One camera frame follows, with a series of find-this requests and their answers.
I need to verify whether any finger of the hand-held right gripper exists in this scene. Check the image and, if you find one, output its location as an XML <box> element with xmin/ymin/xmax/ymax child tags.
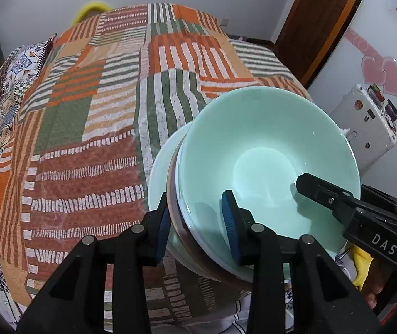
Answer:
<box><xmin>361</xmin><ymin>183</ymin><xmax>397</xmax><ymax>224</ymax></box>
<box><xmin>295</xmin><ymin>173</ymin><xmax>356</xmax><ymax>224</ymax></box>

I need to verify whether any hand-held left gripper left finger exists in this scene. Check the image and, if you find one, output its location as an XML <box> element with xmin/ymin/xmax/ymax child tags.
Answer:
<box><xmin>16</xmin><ymin>191</ymin><xmax>172</xmax><ymax>334</ymax></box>

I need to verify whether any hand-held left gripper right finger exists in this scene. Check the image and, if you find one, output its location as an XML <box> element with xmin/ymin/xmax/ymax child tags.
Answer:
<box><xmin>221</xmin><ymin>190</ymin><xmax>382</xmax><ymax>334</ymax></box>

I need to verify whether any green plate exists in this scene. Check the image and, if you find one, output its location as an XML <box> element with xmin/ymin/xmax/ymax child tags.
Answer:
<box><xmin>148</xmin><ymin>122</ymin><xmax>199</xmax><ymax>265</ymax></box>

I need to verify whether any green bowl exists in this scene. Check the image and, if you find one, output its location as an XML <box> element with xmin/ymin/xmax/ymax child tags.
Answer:
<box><xmin>177</xmin><ymin>87</ymin><xmax>361</xmax><ymax>281</ymax></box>

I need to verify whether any person's right hand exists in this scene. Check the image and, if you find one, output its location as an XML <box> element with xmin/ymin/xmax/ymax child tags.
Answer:
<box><xmin>361</xmin><ymin>259</ymin><xmax>397</xmax><ymax>310</ymax></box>

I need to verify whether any yellow cloth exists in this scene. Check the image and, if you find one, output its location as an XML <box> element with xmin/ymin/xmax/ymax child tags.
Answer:
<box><xmin>350</xmin><ymin>245</ymin><xmax>373</xmax><ymax>291</ymax></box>

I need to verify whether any white suitcase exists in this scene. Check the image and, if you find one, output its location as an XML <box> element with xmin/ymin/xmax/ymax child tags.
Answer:
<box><xmin>329</xmin><ymin>83</ymin><xmax>397</xmax><ymax>181</ymax></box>

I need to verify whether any white printed cloth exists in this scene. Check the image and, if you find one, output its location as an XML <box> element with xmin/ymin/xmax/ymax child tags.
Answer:
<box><xmin>104</xmin><ymin>250</ymin><xmax>359</xmax><ymax>334</ymax></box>

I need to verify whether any striped patchwork blanket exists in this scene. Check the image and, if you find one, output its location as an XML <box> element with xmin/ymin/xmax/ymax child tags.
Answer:
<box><xmin>0</xmin><ymin>3</ymin><xmax>312</xmax><ymax>324</ymax></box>

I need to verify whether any wooden door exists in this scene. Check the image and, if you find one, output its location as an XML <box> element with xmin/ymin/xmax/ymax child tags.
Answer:
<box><xmin>274</xmin><ymin>0</ymin><xmax>359</xmax><ymax>77</ymax></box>

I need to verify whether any patterned quilt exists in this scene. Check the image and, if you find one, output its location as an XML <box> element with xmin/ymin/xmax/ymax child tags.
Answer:
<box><xmin>0</xmin><ymin>36</ymin><xmax>57</xmax><ymax>324</ymax></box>

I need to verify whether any yellow foam noodle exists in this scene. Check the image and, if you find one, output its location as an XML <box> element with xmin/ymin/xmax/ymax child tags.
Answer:
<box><xmin>71</xmin><ymin>2</ymin><xmax>112</xmax><ymax>25</ymax></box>

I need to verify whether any pink heart wall decal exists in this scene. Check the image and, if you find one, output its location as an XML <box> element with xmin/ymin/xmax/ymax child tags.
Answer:
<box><xmin>345</xmin><ymin>30</ymin><xmax>397</xmax><ymax>119</ymax></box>

